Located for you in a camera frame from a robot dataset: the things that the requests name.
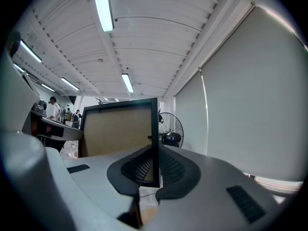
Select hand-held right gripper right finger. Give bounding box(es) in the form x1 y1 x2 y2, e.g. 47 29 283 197
143 144 290 231

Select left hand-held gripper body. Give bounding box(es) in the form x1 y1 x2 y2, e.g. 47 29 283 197
0 47 41 133

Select grey roller blind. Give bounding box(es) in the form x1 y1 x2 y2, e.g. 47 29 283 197
200 5 308 183
175 70 209 156

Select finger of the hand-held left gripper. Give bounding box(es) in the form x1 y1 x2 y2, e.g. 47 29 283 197
1 131 83 231
23 109 84 152

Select black standing fan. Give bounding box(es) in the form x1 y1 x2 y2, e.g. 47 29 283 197
158 112 184 149

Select small dark picture frame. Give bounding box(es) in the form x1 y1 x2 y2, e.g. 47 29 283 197
78 97 161 189

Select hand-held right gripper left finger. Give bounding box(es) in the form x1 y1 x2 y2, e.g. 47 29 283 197
46 145 153 230

